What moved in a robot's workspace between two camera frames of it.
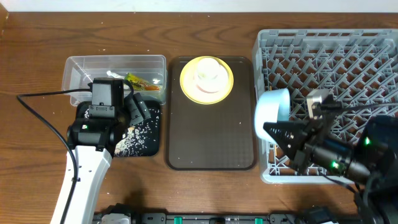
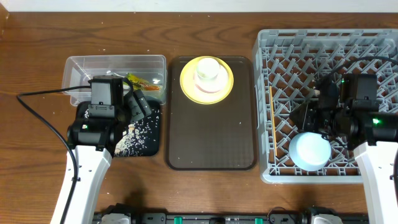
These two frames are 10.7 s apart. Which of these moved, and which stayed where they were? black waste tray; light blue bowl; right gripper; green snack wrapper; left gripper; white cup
Moved: right gripper; light blue bowl
Stayed: white cup; black waste tray; left gripper; green snack wrapper
